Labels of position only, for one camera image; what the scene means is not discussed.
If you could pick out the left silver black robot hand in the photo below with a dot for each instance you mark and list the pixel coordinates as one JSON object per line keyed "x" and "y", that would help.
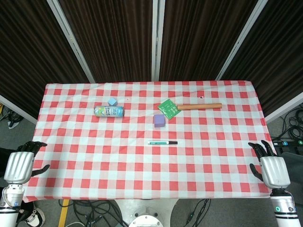
{"x": 19, "y": 166}

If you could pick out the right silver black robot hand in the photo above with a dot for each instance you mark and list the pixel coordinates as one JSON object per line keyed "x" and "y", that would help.
{"x": 274, "y": 171}

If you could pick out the black marker cap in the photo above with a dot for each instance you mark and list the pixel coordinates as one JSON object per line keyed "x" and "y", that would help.
{"x": 173, "y": 142}

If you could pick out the white green marker body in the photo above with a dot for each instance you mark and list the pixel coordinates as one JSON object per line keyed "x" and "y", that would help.
{"x": 158, "y": 142}

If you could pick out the black power strip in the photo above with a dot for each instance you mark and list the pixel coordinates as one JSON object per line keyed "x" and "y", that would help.
{"x": 287, "y": 142}

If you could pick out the black white sneaker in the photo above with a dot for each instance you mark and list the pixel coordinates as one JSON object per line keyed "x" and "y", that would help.
{"x": 35, "y": 217}

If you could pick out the yellow floor tape strip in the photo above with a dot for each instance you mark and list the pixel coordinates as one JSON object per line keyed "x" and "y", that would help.
{"x": 63, "y": 212}

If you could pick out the orange brown wooden rod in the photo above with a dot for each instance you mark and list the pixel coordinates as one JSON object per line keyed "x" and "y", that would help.
{"x": 201, "y": 106}

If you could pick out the red white checkered tablecloth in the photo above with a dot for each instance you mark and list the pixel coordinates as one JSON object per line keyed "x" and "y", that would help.
{"x": 118, "y": 165}

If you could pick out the colourful drink can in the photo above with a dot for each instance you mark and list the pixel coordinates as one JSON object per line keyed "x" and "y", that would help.
{"x": 109, "y": 111}

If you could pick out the dark brown ribbed partition panel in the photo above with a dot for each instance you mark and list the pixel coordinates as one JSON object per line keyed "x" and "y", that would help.
{"x": 279, "y": 54}
{"x": 30, "y": 54}
{"x": 201, "y": 40}
{"x": 111, "y": 40}

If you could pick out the small light blue cube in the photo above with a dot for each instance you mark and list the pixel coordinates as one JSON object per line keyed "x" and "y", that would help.
{"x": 112, "y": 102}

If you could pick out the purple foam block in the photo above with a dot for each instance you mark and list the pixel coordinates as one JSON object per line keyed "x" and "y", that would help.
{"x": 159, "y": 121}

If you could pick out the round metal flange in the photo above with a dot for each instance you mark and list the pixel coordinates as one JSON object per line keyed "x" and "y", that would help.
{"x": 146, "y": 221}

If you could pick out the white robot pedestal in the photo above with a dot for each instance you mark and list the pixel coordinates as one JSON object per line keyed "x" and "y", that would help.
{"x": 123, "y": 208}

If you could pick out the white partition frame post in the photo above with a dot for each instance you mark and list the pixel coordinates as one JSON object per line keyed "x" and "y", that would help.
{"x": 241, "y": 40}
{"x": 71, "y": 40}
{"x": 157, "y": 40}

